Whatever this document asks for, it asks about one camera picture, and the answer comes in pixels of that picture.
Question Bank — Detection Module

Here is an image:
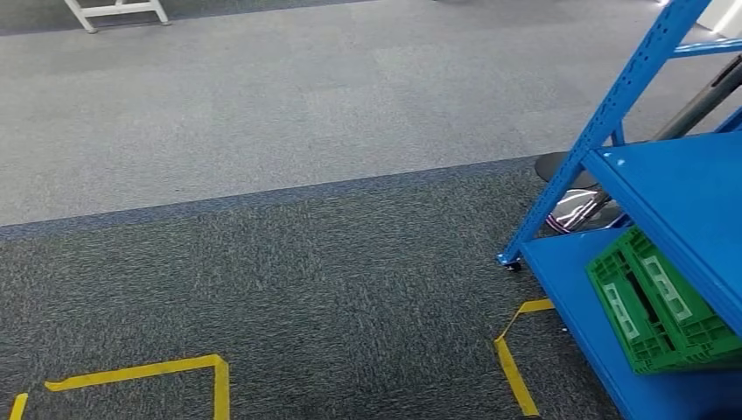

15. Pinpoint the green plastic crate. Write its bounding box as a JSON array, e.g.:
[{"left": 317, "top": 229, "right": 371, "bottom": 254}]
[{"left": 585, "top": 225, "right": 742, "bottom": 377}]

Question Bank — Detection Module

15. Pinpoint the blue metal shelf rack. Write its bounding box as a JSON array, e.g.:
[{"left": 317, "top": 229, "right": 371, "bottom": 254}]
[{"left": 496, "top": 0, "right": 742, "bottom": 420}]

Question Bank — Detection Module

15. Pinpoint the white table leg frame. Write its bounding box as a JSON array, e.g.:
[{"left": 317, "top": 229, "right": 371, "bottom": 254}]
[{"left": 63, "top": 0, "right": 172, "bottom": 35}]

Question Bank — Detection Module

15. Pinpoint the yellow floor tape corner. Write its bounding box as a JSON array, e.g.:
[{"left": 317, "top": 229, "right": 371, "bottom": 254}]
[{"left": 8, "top": 353, "right": 232, "bottom": 420}]

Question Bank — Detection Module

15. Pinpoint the chrome stanchion with red belt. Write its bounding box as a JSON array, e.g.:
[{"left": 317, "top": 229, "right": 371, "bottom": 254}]
[{"left": 544, "top": 53, "right": 742, "bottom": 236}]

